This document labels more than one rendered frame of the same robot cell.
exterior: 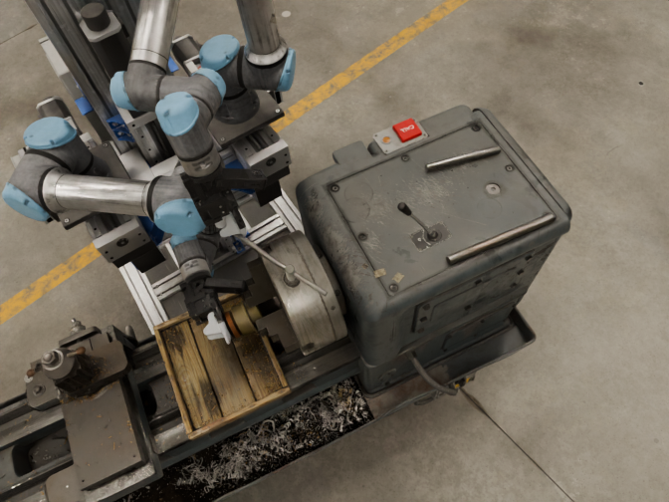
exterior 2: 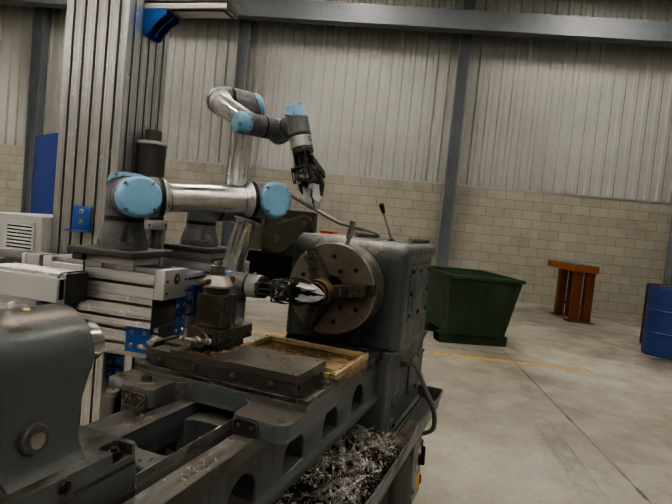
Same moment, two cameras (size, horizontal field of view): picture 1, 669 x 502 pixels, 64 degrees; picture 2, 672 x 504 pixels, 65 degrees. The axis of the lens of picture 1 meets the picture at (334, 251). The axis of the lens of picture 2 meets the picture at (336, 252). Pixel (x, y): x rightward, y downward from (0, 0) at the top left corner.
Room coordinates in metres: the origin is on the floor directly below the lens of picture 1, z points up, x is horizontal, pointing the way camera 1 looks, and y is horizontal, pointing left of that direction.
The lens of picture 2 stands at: (-0.57, 1.52, 1.30)
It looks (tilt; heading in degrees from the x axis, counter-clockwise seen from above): 3 degrees down; 310
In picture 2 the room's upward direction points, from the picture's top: 6 degrees clockwise
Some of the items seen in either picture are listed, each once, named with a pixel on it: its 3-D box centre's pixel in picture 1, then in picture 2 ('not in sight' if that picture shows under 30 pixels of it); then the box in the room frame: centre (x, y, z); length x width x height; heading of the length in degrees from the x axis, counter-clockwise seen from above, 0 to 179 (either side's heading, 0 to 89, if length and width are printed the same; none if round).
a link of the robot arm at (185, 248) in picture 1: (187, 251); (235, 283); (0.78, 0.42, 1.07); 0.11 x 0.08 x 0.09; 19
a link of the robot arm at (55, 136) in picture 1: (56, 146); (127, 194); (0.99, 0.69, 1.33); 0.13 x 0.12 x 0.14; 163
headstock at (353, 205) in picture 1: (423, 232); (365, 284); (0.75, -0.26, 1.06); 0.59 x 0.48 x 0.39; 109
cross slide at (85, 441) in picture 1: (95, 401); (231, 360); (0.41, 0.70, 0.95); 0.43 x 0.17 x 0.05; 19
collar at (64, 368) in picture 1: (56, 362); (217, 280); (0.47, 0.72, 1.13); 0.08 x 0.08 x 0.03
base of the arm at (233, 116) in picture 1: (232, 94); (200, 233); (1.22, 0.25, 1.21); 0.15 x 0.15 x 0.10
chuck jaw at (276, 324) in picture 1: (284, 334); (353, 290); (0.49, 0.16, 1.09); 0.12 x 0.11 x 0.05; 19
